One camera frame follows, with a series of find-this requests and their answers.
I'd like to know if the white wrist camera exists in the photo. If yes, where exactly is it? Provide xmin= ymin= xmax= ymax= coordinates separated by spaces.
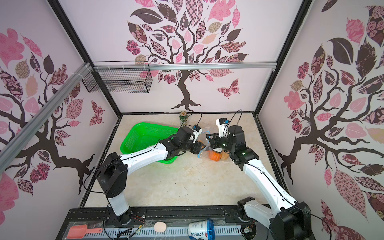
xmin=216 ymin=118 xmax=229 ymax=138
xmin=193 ymin=125 xmax=203 ymax=143

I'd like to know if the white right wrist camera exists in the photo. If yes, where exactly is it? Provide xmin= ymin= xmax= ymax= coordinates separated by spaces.
xmin=216 ymin=118 xmax=229 ymax=138

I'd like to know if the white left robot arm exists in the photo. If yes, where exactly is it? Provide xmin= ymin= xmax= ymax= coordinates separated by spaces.
xmin=95 ymin=125 xmax=204 ymax=223

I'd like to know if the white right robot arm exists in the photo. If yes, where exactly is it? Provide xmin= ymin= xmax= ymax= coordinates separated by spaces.
xmin=206 ymin=122 xmax=313 ymax=240

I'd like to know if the white blue cup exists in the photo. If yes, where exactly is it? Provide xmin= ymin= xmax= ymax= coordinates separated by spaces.
xmin=188 ymin=219 xmax=216 ymax=240

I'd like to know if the clear zip top bag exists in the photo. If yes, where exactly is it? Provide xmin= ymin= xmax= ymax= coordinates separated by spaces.
xmin=197 ymin=130 xmax=230 ymax=162

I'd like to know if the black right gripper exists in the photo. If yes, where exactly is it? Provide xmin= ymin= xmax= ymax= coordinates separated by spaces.
xmin=206 ymin=132 xmax=236 ymax=154

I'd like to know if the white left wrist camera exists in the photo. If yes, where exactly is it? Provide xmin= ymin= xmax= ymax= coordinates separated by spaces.
xmin=193 ymin=125 xmax=203 ymax=143

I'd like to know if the green plastic basket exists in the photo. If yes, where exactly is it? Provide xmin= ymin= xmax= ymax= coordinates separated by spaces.
xmin=120 ymin=123 xmax=178 ymax=168

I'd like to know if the beige egg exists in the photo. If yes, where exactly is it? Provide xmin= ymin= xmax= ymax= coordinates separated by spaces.
xmin=154 ymin=222 xmax=167 ymax=233

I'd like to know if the yellow potato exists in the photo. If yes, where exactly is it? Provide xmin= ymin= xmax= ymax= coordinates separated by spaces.
xmin=221 ymin=152 xmax=229 ymax=161

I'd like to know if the pink plastic scoop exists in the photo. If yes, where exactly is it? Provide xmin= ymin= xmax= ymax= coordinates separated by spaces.
xmin=67 ymin=225 xmax=103 ymax=240

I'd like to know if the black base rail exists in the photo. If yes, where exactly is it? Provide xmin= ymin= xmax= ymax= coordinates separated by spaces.
xmin=56 ymin=205 xmax=273 ymax=240

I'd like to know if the black wire basket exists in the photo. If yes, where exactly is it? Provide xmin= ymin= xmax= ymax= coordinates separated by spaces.
xmin=82 ymin=60 xmax=153 ymax=94

